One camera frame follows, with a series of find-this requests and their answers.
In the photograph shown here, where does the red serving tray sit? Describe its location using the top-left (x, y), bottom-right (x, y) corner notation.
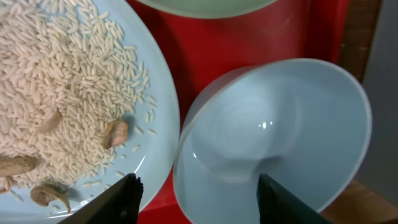
top-left (126, 0), bottom-right (349, 224)

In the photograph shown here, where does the light blue bowl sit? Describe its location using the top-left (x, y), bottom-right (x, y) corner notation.
top-left (173, 58), bottom-right (372, 223)

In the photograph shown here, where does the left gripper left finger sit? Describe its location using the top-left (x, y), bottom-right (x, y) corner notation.
top-left (60, 173), bottom-right (144, 224)

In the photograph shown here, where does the light blue plate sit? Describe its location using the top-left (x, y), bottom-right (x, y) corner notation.
top-left (1, 1), bottom-right (180, 223)

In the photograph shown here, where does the green bowl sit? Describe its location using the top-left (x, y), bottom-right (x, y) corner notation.
top-left (138, 0), bottom-right (276, 19)

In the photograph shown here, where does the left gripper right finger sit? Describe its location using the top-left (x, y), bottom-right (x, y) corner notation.
top-left (256, 174), bottom-right (331, 224)

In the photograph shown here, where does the peanut shell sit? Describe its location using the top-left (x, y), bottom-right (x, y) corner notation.
top-left (0, 156), bottom-right (38, 177)
top-left (102, 119), bottom-right (128, 149)
top-left (30, 184), bottom-right (72, 213)

